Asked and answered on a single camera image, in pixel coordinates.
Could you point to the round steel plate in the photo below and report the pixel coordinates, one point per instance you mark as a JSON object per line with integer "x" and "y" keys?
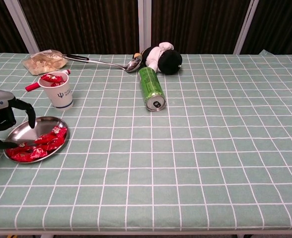
{"x": 36, "y": 126}

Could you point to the white paper cup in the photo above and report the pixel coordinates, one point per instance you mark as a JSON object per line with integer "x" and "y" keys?
{"x": 60, "y": 98}

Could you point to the red marker pen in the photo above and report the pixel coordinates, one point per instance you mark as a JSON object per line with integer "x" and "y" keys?
{"x": 31, "y": 87}

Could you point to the clear snack bag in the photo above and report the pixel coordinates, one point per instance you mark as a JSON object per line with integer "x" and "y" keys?
{"x": 44, "y": 63}

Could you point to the steel ladle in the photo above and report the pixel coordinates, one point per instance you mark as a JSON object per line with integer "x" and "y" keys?
{"x": 133, "y": 65}

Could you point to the green drink can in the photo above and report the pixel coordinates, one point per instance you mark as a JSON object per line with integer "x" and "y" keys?
{"x": 149, "y": 84}

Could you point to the black white plush toy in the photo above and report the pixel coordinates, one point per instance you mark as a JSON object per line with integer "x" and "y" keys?
{"x": 169, "y": 63}

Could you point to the green checked tablecloth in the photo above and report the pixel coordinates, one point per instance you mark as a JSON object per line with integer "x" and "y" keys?
{"x": 185, "y": 148}

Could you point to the white partition post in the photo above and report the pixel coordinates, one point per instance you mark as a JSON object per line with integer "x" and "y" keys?
{"x": 144, "y": 24}
{"x": 246, "y": 24}
{"x": 20, "y": 24}

